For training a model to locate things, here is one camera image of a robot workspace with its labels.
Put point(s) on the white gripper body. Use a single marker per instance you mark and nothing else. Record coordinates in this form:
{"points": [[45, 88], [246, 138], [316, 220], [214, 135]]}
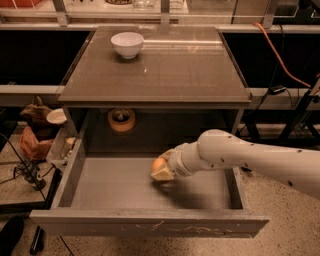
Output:
{"points": [[177, 163]]}

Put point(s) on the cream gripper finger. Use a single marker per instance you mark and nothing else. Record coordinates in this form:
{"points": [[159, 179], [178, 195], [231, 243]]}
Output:
{"points": [[162, 174], [166, 155]]}

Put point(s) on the orange fruit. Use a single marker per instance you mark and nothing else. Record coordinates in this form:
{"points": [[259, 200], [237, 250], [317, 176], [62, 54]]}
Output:
{"points": [[158, 164]]}

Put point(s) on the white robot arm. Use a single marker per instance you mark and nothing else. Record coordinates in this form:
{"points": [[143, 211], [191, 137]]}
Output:
{"points": [[216, 149]]}

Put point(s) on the open grey drawer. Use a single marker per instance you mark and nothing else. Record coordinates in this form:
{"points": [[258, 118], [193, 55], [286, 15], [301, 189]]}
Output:
{"points": [[106, 188]]}

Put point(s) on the grey cabinet with top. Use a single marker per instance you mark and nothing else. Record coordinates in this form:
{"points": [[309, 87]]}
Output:
{"points": [[182, 83]]}

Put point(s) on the tan tape roll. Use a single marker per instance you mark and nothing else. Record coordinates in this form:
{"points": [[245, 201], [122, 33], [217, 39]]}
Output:
{"points": [[121, 119]]}

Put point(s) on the clear plastic bin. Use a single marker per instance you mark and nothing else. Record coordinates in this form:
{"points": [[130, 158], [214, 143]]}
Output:
{"points": [[61, 148]]}

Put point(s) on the black power adapter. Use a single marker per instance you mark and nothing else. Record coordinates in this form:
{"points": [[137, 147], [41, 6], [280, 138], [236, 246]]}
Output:
{"points": [[274, 90]]}

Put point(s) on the white ceramic bowl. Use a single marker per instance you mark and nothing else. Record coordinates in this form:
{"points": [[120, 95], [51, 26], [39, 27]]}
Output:
{"points": [[127, 44]]}

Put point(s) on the small white dish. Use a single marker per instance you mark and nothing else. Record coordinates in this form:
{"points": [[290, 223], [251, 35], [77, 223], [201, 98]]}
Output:
{"points": [[56, 117]]}

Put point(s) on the brown and orange cloth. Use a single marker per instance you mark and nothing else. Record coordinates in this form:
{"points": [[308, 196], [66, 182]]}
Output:
{"points": [[37, 137]]}

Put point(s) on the black clamp tool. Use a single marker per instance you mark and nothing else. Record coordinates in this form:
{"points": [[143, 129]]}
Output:
{"points": [[30, 171]]}

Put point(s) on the black stand legs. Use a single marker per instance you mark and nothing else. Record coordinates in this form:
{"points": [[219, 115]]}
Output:
{"points": [[299, 129]]}

